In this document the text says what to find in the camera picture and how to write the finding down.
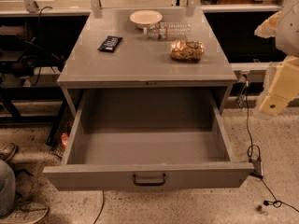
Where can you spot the person's grey trouser leg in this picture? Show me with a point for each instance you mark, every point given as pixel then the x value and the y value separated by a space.
pixel 7 189

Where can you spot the dark machinery on left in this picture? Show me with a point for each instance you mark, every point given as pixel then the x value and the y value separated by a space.
pixel 22 57

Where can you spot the grey sneaker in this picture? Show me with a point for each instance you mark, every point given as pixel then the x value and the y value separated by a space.
pixel 26 213

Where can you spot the wire basket with items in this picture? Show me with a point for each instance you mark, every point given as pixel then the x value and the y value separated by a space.
pixel 60 146

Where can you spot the dark blue snack bar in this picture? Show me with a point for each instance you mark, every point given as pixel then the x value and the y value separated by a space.
pixel 110 43

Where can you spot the golden chip bag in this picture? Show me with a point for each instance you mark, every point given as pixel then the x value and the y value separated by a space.
pixel 187 50

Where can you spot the black top drawer handle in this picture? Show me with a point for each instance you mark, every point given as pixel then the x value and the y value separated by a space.
pixel 149 181

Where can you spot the black power adapter with cable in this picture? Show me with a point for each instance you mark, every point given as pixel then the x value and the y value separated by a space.
pixel 254 156

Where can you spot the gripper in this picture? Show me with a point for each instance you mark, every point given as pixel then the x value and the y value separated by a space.
pixel 289 32

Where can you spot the grey top drawer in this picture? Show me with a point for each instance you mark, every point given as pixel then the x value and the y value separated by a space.
pixel 118 133

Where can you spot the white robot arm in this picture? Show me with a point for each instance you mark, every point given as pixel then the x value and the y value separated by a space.
pixel 284 27

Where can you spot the clear plastic water bottle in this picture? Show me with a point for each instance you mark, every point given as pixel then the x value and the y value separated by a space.
pixel 167 30

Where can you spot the brown shoe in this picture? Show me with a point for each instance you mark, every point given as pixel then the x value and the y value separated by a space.
pixel 7 152

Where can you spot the white bowl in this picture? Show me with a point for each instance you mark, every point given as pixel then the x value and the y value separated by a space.
pixel 143 18

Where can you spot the grey metal cabinet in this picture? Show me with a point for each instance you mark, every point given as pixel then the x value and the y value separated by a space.
pixel 139 61

